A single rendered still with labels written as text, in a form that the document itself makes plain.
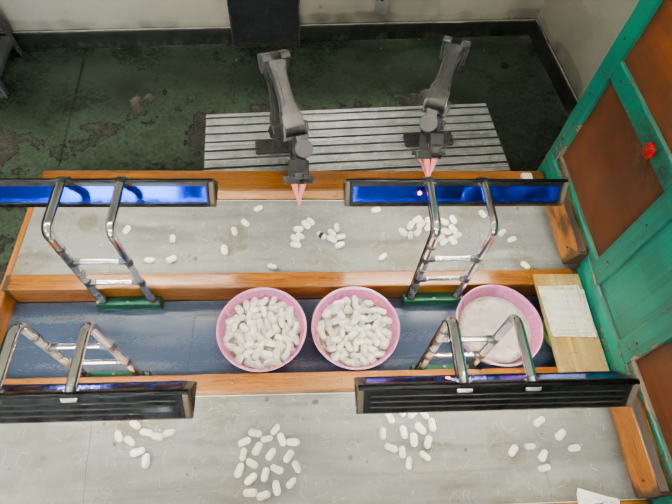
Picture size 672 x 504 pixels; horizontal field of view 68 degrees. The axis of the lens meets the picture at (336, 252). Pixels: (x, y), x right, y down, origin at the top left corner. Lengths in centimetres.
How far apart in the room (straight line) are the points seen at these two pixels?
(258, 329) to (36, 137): 216
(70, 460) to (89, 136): 209
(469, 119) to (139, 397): 169
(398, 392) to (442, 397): 10
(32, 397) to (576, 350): 141
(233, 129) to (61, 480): 134
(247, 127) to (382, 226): 74
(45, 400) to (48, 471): 40
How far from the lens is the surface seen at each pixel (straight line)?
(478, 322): 162
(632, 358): 160
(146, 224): 179
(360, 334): 153
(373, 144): 205
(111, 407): 117
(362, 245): 166
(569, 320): 168
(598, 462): 162
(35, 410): 123
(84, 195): 147
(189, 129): 310
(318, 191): 176
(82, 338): 120
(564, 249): 176
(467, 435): 150
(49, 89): 362
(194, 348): 161
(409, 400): 112
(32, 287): 176
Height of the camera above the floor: 215
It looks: 59 degrees down
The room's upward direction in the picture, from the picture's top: 5 degrees clockwise
